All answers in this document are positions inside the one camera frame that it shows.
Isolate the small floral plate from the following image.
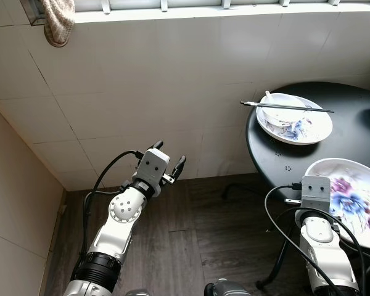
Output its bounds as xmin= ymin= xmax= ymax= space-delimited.
xmin=257 ymin=94 xmax=334 ymax=146

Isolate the white window frame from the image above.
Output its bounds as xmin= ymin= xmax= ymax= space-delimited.
xmin=18 ymin=0 xmax=370 ymax=24

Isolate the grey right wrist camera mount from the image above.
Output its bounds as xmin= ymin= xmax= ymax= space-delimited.
xmin=301 ymin=176 xmax=331 ymax=212

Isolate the black table leg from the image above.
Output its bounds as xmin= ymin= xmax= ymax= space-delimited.
xmin=256 ymin=240 xmax=294 ymax=290

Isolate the beige kitchen counter cabinet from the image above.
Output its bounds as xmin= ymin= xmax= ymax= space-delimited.
xmin=0 ymin=96 xmax=67 ymax=296

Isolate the white ceramic spoon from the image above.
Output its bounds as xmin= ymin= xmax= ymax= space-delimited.
xmin=263 ymin=90 xmax=278 ymax=105

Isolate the large floral plate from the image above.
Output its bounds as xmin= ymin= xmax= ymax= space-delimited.
xmin=303 ymin=158 xmax=370 ymax=250

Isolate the robot right leg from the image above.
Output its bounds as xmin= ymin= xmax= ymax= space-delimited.
xmin=203 ymin=279 xmax=252 ymax=296

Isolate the beige hanging towel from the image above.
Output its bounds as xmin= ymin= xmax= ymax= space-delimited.
xmin=42 ymin=0 xmax=76 ymax=48

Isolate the plain white bowl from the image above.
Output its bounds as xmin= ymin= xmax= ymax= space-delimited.
xmin=259 ymin=94 xmax=309 ymax=127

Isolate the black round table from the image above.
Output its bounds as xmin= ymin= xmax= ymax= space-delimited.
xmin=247 ymin=82 xmax=370 ymax=247

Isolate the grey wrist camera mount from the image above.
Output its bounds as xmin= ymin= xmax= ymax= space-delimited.
xmin=138 ymin=148 xmax=171 ymax=186
xmin=301 ymin=176 xmax=331 ymax=212

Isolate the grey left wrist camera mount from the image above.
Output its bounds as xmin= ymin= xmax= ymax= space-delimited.
xmin=138 ymin=148 xmax=171 ymax=186

